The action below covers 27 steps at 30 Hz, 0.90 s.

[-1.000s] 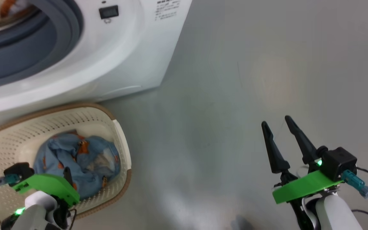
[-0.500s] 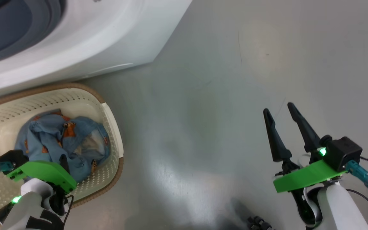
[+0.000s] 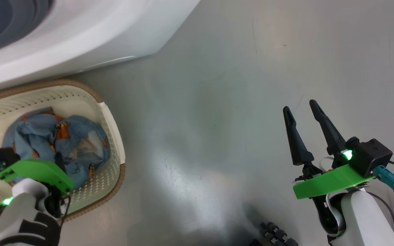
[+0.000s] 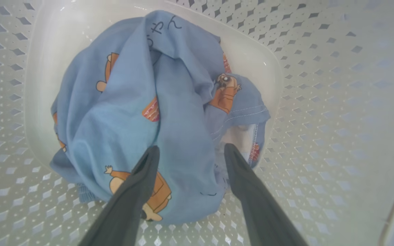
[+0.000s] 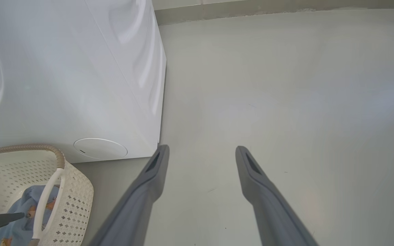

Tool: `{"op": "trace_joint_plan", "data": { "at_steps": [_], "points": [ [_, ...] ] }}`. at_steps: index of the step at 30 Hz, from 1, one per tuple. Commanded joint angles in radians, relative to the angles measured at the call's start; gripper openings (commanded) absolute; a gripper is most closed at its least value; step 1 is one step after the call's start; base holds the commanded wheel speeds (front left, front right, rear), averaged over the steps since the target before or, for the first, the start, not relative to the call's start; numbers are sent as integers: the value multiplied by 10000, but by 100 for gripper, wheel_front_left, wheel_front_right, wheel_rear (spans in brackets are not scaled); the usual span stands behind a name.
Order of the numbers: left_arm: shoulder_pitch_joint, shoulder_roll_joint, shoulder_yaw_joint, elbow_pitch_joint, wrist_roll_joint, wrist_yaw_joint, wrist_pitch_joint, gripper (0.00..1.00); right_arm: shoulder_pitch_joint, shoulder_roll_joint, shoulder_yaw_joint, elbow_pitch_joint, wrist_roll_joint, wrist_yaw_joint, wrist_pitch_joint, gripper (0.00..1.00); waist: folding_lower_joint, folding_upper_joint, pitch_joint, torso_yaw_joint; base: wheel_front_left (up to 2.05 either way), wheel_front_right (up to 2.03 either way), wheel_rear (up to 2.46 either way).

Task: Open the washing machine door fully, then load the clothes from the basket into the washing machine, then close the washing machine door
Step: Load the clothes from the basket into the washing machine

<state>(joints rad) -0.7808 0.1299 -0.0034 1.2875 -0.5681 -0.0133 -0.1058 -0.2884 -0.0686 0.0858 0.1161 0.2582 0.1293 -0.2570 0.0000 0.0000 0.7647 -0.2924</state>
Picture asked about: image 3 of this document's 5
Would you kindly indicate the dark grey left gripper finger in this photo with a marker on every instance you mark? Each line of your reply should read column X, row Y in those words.
column 59, row 161

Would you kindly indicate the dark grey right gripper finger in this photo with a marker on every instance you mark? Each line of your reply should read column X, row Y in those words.
column 332, row 140
column 299, row 147

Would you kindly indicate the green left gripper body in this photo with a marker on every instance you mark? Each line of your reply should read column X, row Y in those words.
column 36, row 169

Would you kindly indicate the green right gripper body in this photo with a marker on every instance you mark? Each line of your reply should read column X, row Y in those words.
column 330, row 181

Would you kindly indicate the blue garment with orange print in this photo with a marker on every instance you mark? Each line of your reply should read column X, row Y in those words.
column 80, row 143

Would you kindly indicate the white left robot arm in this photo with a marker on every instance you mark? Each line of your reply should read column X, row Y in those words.
column 19, row 218

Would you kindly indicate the white front-load washing machine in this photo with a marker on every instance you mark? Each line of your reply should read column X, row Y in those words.
column 97, row 37

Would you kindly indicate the cream laundry basket brown rim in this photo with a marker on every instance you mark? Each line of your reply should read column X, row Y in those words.
column 104, row 164

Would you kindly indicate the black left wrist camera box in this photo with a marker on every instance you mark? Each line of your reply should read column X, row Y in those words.
column 2, row 156

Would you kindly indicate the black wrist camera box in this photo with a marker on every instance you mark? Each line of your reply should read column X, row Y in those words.
column 371, row 155
column 2, row 156

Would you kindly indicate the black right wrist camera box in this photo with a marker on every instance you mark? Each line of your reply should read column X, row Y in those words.
column 371, row 155

